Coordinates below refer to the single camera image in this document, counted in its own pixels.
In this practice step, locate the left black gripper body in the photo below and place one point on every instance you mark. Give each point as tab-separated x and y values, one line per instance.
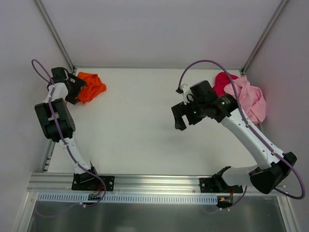
74	87

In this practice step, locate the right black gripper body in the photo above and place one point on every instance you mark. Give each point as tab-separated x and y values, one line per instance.
184	113

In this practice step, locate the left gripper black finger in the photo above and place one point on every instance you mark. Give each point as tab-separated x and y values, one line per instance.
76	84
71	100

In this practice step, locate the orange t shirt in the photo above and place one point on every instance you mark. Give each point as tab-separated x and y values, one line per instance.
94	86

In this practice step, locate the magenta t shirt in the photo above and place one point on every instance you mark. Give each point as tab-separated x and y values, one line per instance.
221	80

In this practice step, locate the light pink t shirt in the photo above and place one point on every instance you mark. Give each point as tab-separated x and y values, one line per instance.
251	99

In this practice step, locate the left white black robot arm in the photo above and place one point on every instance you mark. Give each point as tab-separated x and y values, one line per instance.
58	125

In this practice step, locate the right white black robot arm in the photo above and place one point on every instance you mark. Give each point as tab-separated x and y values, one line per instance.
272	164

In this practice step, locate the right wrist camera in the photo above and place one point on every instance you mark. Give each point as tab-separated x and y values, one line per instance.
201	93

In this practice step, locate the left aluminium frame post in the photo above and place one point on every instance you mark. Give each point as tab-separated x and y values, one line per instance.
50	26

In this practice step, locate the aluminium frame post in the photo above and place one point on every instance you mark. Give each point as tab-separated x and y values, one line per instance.
263	37
50	26

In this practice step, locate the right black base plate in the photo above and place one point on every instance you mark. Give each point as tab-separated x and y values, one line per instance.
207	184

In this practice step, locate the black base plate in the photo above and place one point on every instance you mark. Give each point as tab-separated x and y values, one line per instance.
106	183
207	184

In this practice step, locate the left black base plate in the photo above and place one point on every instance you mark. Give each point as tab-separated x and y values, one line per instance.
106	183

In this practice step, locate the white slotted cable duct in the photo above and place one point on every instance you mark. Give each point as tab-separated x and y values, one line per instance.
128	198

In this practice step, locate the right aluminium frame post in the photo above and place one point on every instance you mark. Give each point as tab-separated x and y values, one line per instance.
263	37

